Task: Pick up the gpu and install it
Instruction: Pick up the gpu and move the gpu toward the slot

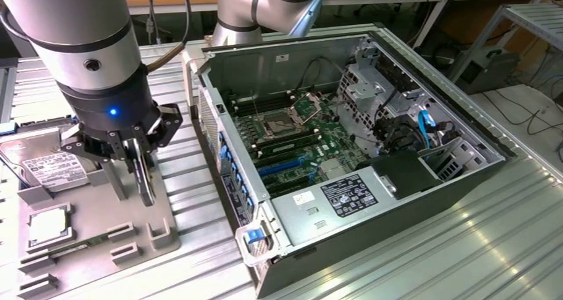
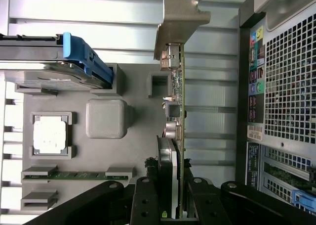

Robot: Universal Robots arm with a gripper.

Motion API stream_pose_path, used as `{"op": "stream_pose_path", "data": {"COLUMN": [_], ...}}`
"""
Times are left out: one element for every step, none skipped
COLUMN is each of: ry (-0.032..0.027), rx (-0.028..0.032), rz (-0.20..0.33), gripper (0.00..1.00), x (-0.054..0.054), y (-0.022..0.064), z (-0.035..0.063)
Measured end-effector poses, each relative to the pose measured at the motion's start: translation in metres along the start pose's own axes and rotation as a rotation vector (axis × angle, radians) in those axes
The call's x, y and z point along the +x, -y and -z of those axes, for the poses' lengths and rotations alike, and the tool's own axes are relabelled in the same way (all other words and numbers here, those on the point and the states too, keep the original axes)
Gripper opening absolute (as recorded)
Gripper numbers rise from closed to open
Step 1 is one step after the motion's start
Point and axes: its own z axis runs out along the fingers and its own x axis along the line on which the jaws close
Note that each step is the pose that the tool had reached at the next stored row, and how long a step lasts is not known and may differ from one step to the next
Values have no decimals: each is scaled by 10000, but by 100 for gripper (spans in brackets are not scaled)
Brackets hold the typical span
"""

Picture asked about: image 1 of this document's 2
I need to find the grey parts rack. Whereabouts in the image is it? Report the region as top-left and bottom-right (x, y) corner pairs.
(12, 154), (182, 300)

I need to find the grey slatted metal shelf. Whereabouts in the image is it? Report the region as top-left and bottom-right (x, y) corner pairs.
(449, 1), (563, 83)

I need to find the silver perforated disk bay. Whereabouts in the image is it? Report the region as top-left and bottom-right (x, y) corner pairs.
(336, 38), (426, 139)

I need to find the blue case release latch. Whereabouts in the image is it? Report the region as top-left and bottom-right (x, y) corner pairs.
(243, 229), (264, 245)

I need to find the silver vented disk bay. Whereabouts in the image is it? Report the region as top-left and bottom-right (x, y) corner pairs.
(417, 136), (490, 182)

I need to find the green RAM stick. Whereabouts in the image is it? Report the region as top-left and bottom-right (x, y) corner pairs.
(47, 235), (115, 258)

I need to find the thin black looped wire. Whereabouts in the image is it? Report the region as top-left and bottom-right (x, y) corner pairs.
(295, 57), (345, 93)

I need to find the green motherboard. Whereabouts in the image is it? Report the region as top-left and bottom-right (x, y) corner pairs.
(228, 88), (381, 198)

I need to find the silver chipset heatsink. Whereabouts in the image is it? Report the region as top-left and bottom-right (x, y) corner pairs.
(316, 159), (350, 179)

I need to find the hard disk with blue carrier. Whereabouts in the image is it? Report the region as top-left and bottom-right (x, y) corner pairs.
(0, 115), (102, 195)

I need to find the silver power supply unit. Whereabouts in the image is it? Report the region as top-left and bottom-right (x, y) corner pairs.
(267, 165), (399, 248)

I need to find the blue expansion slot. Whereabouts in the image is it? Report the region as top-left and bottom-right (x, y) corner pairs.
(258, 158), (303, 178)

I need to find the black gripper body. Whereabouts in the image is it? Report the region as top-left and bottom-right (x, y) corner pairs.
(56, 69), (163, 140)

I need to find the black box device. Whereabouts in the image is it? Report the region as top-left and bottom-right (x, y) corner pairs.
(457, 47), (519, 96)

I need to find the black wire bundle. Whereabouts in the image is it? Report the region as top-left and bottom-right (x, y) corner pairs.
(374, 114), (425, 156)

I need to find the black graphics card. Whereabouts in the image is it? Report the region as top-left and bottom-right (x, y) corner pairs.
(124, 137), (159, 208)

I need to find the RAM stick with black chips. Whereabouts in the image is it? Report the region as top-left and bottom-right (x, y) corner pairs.
(255, 135), (322, 156)

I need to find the blue disk data wire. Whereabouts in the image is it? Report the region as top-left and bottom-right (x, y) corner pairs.
(418, 109), (438, 149)

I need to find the CPU socket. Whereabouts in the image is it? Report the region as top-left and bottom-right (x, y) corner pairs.
(262, 110), (304, 138)

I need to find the black plastic air shroud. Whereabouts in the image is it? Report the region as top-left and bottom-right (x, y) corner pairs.
(371, 149), (445, 201)

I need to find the white round table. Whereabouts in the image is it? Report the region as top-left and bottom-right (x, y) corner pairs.
(469, 83), (563, 156)

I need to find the long black expansion slot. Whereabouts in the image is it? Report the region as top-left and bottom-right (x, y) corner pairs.
(266, 180), (311, 196)
(262, 173), (310, 188)

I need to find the silver CPU chip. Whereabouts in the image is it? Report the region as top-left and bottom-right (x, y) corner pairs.
(27, 208), (72, 241)

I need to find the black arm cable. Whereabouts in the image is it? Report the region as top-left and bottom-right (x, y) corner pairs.
(143, 0), (198, 73)

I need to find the metal socket cover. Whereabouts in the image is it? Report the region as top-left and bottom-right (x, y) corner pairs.
(288, 91), (327, 125)

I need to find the open grey PC case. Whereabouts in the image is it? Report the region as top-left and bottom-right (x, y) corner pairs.
(182, 22), (519, 299)

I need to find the black disk power wire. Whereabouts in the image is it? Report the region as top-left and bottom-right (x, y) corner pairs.
(433, 121), (463, 142)

